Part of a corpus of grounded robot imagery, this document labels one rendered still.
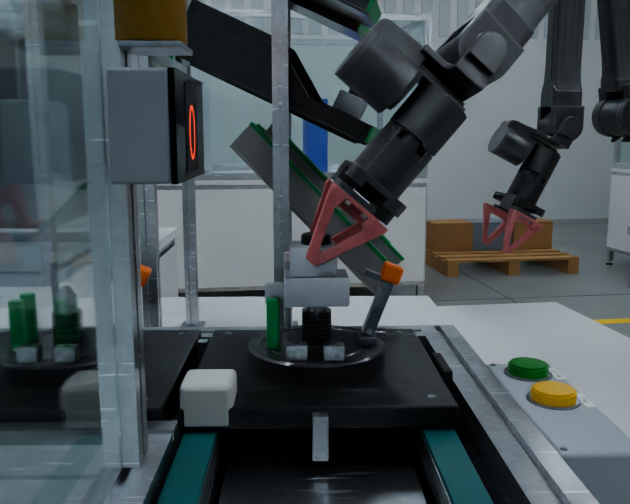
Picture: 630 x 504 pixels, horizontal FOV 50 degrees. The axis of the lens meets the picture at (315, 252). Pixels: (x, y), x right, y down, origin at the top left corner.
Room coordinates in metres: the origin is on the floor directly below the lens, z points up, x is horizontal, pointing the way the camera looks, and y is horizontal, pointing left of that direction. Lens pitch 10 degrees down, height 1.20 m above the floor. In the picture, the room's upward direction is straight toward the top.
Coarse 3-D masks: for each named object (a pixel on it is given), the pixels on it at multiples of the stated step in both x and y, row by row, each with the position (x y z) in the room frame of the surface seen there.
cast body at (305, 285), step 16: (304, 240) 0.66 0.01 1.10; (304, 256) 0.65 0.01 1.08; (288, 272) 0.68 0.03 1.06; (304, 272) 0.65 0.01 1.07; (320, 272) 0.65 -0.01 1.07; (336, 272) 0.65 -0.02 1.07; (272, 288) 0.67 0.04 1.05; (288, 288) 0.65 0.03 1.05; (304, 288) 0.65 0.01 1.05; (320, 288) 0.65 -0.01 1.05; (336, 288) 0.65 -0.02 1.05; (288, 304) 0.65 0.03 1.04; (304, 304) 0.65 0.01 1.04; (320, 304) 0.65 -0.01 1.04; (336, 304) 0.65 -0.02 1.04
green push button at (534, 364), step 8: (512, 360) 0.67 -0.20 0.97; (520, 360) 0.67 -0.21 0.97; (528, 360) 0.67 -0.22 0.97; (536, 360) 0.67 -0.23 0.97; (512, 368) 0.66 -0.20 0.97; (520, 368) 0.65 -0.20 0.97; (528, 368) 0.65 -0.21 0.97; (536, 368) 0.65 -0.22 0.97; (544, 368) 0.65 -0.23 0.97; (520, 376) 0.65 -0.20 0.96; (528, 376) 0.64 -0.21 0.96; (536, 376) 0.64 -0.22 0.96; (544, 376) 0.65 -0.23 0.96
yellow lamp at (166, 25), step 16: (128, 0) 0.46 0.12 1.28; (144, 0) 0.46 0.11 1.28; (160, 0) 0.46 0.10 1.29; (176, 0) 0.47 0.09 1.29; (128, 16) 0.46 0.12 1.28; (144, 16) 0.46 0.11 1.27; (160, 16) 0.46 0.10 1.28; (176, 16) 0.47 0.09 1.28; (128, 32) 0.46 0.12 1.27; (144, 32) 0.46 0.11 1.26; (160, 32) 0.46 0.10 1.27; (176, 32) 0.47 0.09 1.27
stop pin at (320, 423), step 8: (312, 416) 0.55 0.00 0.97; (320, 416) 0.54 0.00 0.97; (328, 416) 0.55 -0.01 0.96; (312, 424) 0.54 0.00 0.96; (320, 424) 0.54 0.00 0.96; (328, 424) 0.54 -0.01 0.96; (312, 432) 0.54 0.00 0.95; (320, 432) 0.54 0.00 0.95; (328, 432) 0.54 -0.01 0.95; (312, 440) 0.54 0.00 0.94; (320, 440) 0.54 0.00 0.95; (328, 440) 0.54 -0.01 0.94; (312, 448) 0.54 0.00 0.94; (320, 448) 0.54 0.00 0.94; (328, 448) 0.54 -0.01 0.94; (312, 456) 0.54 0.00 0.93; (320, 456) 0.54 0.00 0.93; (328, 456) 0.54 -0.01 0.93
